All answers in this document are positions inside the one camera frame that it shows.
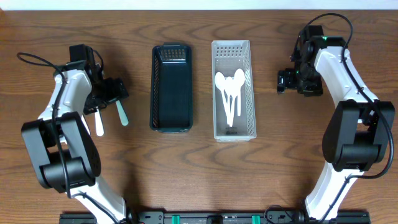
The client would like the mint green fork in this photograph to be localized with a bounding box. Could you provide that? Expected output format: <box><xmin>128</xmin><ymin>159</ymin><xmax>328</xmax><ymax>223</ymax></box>
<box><xmin>116</xmin><ymin>100</ymin><xmax>129</xmax><ymax>126</ymax></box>

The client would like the white plastic spoon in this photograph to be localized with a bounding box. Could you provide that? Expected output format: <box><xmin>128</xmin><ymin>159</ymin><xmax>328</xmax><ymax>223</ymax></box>
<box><xmin>215</xmin><ymin>72</ymin><xmax>230</xmax><ymax>121</ymax></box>
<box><xmin>234</xmin><ymin>68</ymin><xmax>245</xmax><ymax>116</ymax></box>
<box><xmin>229</xmin><ymin>78</ymin><xmax>241</xmax><ymax>126</ymax></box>
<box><xmin>225</xmin><ymin>77</ymin><xmax>236</xmax><ymax>127</ymax></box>

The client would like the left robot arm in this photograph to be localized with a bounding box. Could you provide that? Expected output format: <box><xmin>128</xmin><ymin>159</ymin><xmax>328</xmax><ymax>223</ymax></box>
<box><xmin>21</xmin><ymin>44</ymin><xmax>137</xmax><ymax>223</ymax></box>

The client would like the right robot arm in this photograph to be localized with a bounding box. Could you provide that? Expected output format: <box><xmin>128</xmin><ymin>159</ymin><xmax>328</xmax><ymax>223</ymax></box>
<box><xmin>277</xmin><ymin>25</ymin><xmax>395</xmax><ymax>222</ymax></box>

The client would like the white wooden fork left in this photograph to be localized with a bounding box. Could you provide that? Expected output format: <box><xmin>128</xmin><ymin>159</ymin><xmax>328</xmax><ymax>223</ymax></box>
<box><xmin>81</xmin><ymin>115</ymin><xmax>91</xmax><ymax>135</ymax></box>

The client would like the white wooden fork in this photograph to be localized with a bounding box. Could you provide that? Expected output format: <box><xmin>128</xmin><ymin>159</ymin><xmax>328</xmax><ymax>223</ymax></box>
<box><xmin>81</xmin><ymin>115</ymin><xmax>91</xmax><ymax>135</ymax></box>
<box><xmin>95</xmin><ymin>108</ymin><xmax>104</xmax><ymax>137</ymax></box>

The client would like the white wooden fork middle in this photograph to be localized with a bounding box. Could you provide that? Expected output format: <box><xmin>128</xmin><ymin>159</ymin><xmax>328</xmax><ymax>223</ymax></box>
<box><xmin>95</xmin><ymin>108</ymin><xmax>104</xmax><ymax>137</ymax></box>

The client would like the black perforated plastic basket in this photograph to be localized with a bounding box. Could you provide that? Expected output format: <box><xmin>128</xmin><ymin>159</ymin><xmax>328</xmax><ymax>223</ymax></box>
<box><xmin>149</xmin><ymin>43</ymin><xmax>193</xmax><ymax>133</ymax></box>

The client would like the clear perforated plastic basket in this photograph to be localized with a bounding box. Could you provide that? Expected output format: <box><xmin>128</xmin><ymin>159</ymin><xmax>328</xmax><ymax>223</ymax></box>
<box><xmin>211</xmin><ymin>40</ymin><xmax>257</xmax><ymax>142</ymax></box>

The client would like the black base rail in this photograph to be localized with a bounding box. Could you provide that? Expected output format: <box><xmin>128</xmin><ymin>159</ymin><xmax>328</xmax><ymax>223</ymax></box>
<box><xmin>59</xmin><ymin>209</ymin><xmax>371</xmax><ymax>224</ymax></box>

